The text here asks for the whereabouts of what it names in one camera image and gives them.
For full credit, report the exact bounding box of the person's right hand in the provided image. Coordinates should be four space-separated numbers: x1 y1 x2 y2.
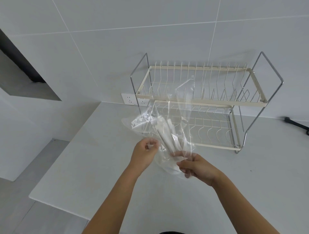
173 151 224 187

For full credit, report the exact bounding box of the white wall socket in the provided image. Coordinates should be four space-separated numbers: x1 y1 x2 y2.
120 93 146 106

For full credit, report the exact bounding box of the black handled tool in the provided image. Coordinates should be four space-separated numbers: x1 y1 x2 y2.
284 116 309 136

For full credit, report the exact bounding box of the person's left forearm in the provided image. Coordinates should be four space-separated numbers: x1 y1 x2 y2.
82 164 148 234

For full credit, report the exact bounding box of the bundle of white plastic strips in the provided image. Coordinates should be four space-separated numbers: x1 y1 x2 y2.
142 115 186 159

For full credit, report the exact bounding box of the person's right forearm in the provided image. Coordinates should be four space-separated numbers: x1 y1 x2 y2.
211 173 280 234

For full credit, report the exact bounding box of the person's left hand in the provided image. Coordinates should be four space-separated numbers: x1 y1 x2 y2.
130 138 160 172

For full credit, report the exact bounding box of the cream wire dish rack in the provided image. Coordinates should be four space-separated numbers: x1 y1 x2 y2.
130 51 284 154

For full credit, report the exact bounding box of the large clear plastic bag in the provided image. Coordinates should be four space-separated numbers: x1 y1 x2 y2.
122 102 193 180

